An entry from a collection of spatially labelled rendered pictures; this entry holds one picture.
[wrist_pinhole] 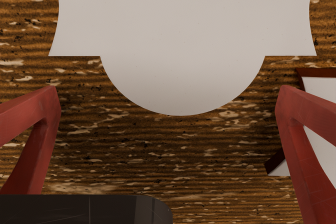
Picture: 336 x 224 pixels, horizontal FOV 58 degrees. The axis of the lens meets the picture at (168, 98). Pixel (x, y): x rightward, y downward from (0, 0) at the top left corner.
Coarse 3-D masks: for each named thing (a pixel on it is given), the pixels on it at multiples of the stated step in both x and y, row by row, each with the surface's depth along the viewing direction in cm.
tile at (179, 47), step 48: (96, 0) 12; (144, 0) 12; (192, 0) 12; (240, 0) 12; (288, 0) 12; (96, 48) 13; (144, 48) 13; (192, 48) 13; (240, 48) 13; (288, 48) 13; (144, 96) 14; (192, 96) 14
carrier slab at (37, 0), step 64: (0, 0) 13; (320, 0) 13; (0, 64) 15; (64, 64) 15; (320, 64) 15; (64, 128) 17; (128, 128) 17; (192, 128) 17; (256, 128) 17; (64, 192) 20; (128, 192) 20; (192, 192) 20; (256, 192) 20
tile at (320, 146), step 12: (300, 72) 14; (312, 72) 14; (324, 72) 14; (300, 84) 15; (312, 84) 14; (324, 84) 14; (324, 96) 14; (312, 132) 16; (312, 144) 16; (324, 144) 16; (276, 156) 18; (324, 156) 17; (276, 168) 18; (324, 168) 18
